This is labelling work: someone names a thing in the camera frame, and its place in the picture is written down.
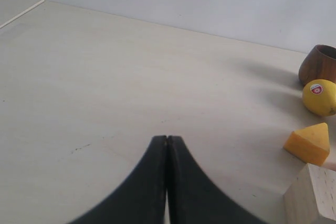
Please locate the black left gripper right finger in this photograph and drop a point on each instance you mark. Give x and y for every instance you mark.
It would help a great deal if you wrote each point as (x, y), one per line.
(192, 196)

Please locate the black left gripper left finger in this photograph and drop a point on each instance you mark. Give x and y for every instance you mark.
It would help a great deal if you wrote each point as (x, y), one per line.
(141, 197)

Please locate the light wooden cube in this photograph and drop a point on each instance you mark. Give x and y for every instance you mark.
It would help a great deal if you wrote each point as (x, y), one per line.
(311, 196)

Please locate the orange cheese wedge toy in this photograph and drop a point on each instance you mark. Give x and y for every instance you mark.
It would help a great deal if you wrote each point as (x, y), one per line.
(311, 144)

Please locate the yellow lemon with sticker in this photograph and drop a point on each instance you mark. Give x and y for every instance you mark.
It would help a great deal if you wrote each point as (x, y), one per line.
(318, 97)

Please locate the brown wooden cup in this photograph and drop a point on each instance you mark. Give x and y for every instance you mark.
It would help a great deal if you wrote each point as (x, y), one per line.
(318, 64)

